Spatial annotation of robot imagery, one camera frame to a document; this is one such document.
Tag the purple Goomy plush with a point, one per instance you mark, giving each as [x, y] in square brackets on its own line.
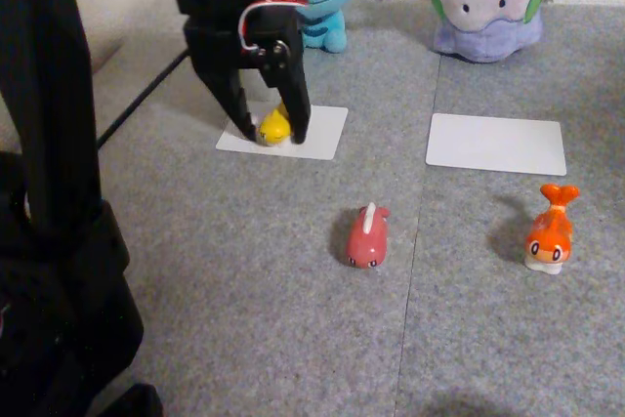
[488, 7]

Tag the orange shrimp sushi toy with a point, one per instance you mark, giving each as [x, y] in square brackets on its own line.
[549, 236]

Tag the pink sushi toy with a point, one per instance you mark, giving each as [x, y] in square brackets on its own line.
[367, 241]

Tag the white card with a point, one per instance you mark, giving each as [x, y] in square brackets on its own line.
[322, 136]
[495, 144]

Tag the yellow egg sushi toy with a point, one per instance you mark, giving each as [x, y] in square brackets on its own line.
[272, 131]

